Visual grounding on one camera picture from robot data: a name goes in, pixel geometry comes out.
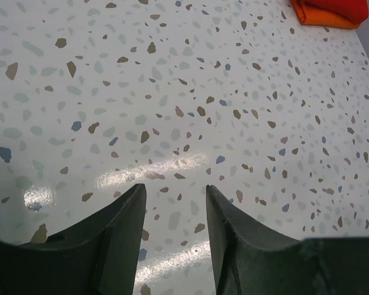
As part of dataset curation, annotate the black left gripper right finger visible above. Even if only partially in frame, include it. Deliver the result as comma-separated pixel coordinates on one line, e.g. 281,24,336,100
206,186,369,294

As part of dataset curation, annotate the orange folded t shirt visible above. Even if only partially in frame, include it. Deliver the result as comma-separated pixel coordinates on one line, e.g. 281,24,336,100
288,0,367,30

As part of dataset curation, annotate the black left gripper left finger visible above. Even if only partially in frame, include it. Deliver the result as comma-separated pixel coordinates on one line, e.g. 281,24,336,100
0,184,146,294

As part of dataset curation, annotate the red folded t shirt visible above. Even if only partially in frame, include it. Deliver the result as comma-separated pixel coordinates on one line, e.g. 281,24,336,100
290,0,369,26

